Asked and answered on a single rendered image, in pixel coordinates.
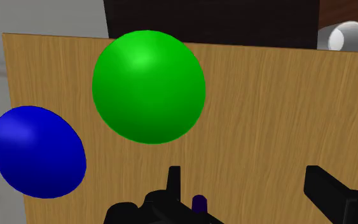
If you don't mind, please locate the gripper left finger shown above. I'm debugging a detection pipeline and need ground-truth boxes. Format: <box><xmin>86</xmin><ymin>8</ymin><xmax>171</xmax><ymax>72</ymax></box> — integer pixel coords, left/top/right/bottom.
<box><xmin>103</xmin><ymin>165</ymin><xmax>198</xmax><ymax>224</ymax></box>

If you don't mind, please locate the small dark purple cylinder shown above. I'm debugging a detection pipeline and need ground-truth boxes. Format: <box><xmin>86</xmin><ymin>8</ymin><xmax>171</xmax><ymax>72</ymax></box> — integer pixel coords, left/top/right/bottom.
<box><xmin>191</xmin><ymin>194</ymin><xmax>209</xmax><ymax>215</ymax></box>

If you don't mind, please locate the blue ball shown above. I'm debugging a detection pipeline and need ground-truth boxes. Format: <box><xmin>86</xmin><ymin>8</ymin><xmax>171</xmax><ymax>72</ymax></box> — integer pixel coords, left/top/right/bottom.
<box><xmin>0</xmin><ymin>105</ymin><xmax>87</xmax><ymax>199</ymax></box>

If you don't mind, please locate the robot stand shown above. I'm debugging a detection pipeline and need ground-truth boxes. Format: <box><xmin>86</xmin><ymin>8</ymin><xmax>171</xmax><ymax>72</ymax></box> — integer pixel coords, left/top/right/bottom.
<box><xmin>102</xmin><ymin>0</ymin><xmax>320</xmax><ymax>50</ymax></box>

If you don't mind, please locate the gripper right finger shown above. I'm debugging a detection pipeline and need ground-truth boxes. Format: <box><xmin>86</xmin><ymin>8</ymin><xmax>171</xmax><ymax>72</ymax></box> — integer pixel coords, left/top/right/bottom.
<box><xmin>303</xmin><ymin>165</ymin><xmax>358</xmax><ymax>224</ymax></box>

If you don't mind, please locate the white cup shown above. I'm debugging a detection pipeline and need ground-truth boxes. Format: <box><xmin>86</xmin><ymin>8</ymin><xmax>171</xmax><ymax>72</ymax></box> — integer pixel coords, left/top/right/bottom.
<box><xmin>317</xmin><ymin>20</ymin><xmax>358</xmax><ymax>53</ymax></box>

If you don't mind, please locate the green ball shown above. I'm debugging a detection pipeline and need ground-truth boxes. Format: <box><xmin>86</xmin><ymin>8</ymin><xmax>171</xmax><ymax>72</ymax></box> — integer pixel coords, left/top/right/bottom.
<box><xmin>92</xmin><ymin>29</ymin><xmax>207</xmax><ymax>145</ymax></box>

